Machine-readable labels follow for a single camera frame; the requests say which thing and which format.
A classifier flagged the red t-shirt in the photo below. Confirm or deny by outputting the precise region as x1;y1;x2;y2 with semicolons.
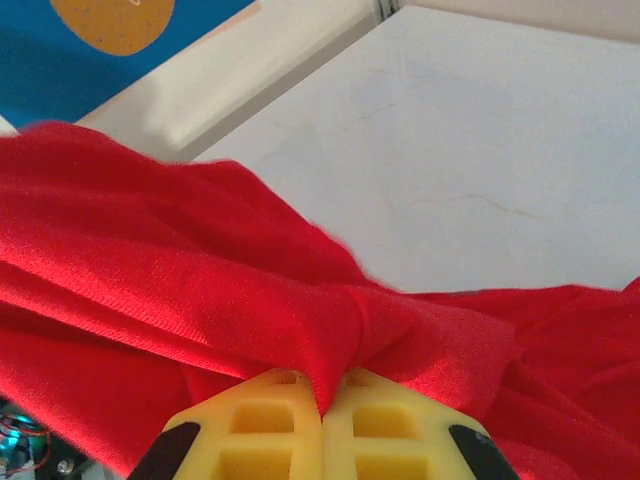
0;121;640;480

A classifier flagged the blue panel with orange oval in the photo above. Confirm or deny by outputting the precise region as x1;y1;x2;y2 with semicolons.
0;0;261;129

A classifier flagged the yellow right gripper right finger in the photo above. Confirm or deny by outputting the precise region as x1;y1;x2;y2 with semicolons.
319;367;524;480

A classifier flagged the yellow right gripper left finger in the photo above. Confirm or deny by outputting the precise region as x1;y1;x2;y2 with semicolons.
127;367;326;480

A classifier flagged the aluminium frame post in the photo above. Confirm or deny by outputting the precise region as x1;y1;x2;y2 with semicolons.
372;0;401;24

